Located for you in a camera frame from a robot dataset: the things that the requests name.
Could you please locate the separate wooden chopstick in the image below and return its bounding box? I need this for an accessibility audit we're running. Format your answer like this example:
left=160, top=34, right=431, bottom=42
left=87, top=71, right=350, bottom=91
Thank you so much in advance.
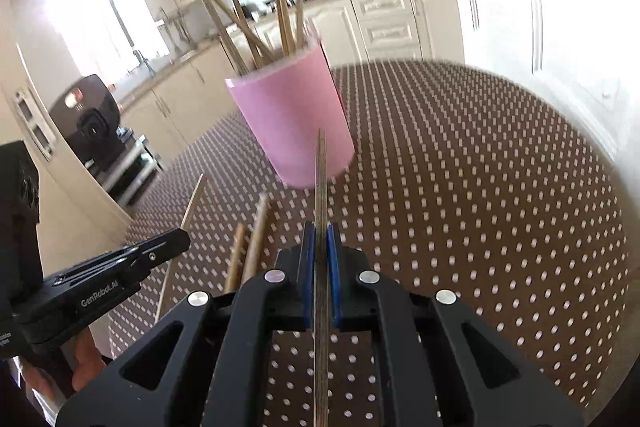
left=314, top=129, right=330, bottom=427

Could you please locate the kitchen window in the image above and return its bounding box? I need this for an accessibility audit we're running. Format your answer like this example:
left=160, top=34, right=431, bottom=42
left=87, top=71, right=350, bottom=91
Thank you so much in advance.
left=49, top=0, right=149, bottom=84

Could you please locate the left hand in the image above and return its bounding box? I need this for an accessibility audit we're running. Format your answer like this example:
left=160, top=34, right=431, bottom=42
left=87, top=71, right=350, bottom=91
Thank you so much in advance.
left=17, top=327, right=106, bottom=404

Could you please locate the wooden chopstick in bundle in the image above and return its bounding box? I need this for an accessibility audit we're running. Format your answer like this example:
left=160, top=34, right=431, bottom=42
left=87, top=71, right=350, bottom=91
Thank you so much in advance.
left=224, top=223, right=246, bottom=294
left=241, top=193, right=270, bottom=284

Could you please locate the metal shelf rack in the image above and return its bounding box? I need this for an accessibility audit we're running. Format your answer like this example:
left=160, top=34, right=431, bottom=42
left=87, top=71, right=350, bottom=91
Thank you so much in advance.
left=96, top=134, right=164, bottom=209

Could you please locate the black air fryer appliance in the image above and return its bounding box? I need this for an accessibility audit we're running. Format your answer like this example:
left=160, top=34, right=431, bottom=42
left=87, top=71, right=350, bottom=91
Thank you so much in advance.
left=49, top=74, right=134, bottom=172

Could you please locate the brown polka dot tablecloth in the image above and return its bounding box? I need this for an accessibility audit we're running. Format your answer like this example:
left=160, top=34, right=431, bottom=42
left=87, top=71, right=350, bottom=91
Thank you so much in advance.
left=126, top=61, right=629, bottom=426

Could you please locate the pink cylindrical utensil holder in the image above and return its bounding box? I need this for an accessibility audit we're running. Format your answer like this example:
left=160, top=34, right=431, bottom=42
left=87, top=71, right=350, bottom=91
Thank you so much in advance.
left=226, top=38, right=355, bottom=188

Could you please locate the black camera box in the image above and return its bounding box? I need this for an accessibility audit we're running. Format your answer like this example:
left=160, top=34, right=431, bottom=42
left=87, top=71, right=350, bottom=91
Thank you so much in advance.
left=0, top=141, right=43, bottom=317

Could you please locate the white door with handle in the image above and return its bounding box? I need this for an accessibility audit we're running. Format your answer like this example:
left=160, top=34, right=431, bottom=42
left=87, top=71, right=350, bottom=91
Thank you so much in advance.
left=459, top=0, right=639, bottom=161

